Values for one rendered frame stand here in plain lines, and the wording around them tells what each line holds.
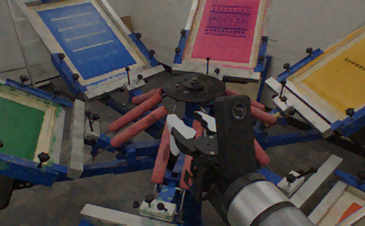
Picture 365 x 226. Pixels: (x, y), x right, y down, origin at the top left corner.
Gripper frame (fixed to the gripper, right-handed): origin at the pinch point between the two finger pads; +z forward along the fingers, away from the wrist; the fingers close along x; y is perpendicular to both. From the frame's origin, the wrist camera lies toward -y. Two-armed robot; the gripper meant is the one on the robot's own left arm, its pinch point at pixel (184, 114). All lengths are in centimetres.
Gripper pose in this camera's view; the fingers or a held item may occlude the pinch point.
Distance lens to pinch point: 54.7
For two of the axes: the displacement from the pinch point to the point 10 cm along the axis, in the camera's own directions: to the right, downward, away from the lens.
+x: 9.0, -1.1, 4.3
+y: -1.2, 8.7, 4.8
